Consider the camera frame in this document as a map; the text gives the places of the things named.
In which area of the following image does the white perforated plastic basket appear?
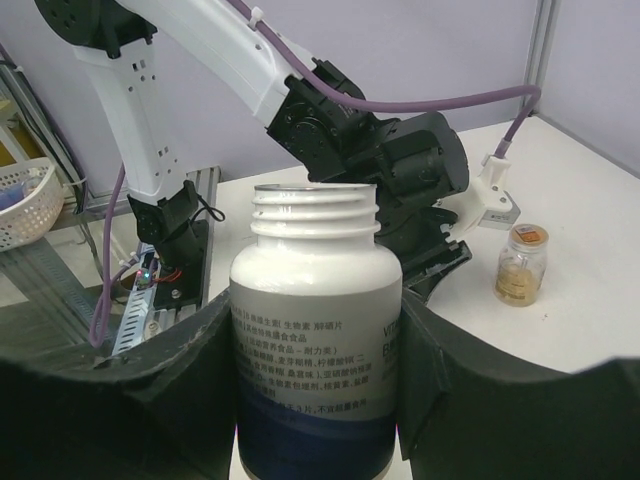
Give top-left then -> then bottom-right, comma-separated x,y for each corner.
1,157 -> 65,252

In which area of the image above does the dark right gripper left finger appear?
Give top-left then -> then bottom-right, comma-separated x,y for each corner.
1,293 -> 237,479

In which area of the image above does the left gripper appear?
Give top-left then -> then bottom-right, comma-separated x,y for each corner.
375,199 -> 472,304

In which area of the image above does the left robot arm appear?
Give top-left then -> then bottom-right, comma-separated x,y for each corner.
37,1 -> 471,295

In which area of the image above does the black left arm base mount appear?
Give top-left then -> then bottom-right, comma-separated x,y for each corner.
153,220 -> 209,310

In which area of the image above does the clear glass jar gold lid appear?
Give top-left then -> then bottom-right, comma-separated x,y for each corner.
493,223 -> 549,307

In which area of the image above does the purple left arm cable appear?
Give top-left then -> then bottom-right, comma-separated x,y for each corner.
89,0 -> 544,351

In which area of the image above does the white pill bottle blue label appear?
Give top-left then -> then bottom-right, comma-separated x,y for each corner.
229,183 -> 403,479

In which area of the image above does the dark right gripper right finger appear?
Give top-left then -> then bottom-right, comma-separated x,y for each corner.
397,291 -> 639,479

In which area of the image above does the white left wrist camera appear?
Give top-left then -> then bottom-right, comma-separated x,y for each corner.
441,155 -> 521,241

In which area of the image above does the white slotted cable duct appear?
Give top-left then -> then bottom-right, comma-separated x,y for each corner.
112,244 -> 159,356

